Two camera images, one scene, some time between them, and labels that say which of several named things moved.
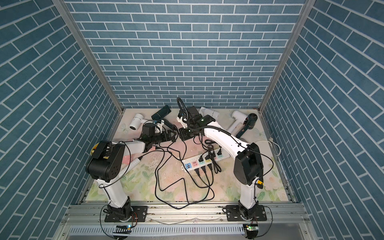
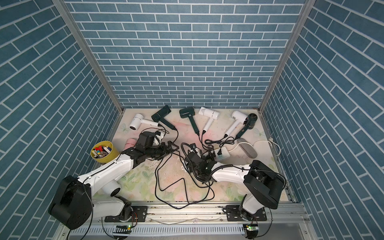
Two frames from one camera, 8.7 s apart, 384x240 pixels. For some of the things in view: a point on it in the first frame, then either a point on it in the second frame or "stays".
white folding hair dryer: (205, 111) stays
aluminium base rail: (285, 221) stays
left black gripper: (168, 135) -> (165, 152)
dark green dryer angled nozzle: (160, 115) stays
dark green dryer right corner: (249, 123) stays
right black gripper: (182, 134) -> (191, 170)
